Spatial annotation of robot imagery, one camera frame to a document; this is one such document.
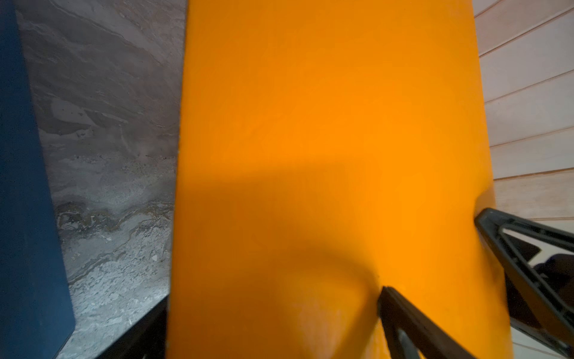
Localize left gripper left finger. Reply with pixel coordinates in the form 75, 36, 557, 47
97, 296, 169, 359

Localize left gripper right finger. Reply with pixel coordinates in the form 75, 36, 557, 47
378, 287, 473, 358

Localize blue shoebox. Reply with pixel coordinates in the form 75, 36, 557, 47
1, 1, 76, 358

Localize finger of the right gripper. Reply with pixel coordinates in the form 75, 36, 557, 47
475, 208, 573, 357

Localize orange shoebox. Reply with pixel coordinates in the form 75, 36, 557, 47
167, 1, 513, 358

